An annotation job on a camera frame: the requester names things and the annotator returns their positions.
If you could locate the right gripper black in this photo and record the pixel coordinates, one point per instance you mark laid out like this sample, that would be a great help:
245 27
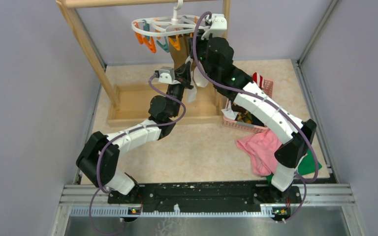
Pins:
200 42

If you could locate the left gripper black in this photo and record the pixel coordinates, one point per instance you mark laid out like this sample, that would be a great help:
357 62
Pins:
184 71

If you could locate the brown sock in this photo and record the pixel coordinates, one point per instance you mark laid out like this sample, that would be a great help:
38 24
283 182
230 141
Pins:
179 53

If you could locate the white round clip hanger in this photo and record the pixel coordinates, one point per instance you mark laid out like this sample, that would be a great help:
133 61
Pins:
164 32

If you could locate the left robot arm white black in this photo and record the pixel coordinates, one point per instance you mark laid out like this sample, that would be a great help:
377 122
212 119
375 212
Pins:
99 157

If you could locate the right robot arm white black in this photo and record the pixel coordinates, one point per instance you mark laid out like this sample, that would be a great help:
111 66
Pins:
214 58

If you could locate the red white striped sock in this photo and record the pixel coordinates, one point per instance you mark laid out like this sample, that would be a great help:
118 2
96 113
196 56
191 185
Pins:
258 79

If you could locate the wooden clothes rack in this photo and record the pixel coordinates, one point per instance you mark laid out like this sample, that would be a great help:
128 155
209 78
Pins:
129 103

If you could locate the pink plastic basket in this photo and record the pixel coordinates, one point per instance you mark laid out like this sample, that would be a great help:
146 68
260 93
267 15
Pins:
253 124

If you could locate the pink cloth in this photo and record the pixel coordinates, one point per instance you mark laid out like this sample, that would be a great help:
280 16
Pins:
261 148

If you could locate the green cloth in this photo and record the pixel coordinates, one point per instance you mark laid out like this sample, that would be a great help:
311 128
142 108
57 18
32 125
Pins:
306 166

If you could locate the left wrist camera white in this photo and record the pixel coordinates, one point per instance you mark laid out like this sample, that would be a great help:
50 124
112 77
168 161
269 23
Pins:
166 75

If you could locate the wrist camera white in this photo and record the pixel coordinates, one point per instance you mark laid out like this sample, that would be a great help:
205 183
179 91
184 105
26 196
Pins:
166 75
216 26

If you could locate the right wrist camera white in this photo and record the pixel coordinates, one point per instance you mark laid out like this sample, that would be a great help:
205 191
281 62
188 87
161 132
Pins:
216 26

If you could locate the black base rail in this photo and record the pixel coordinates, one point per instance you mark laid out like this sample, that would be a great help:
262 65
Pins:
229 198

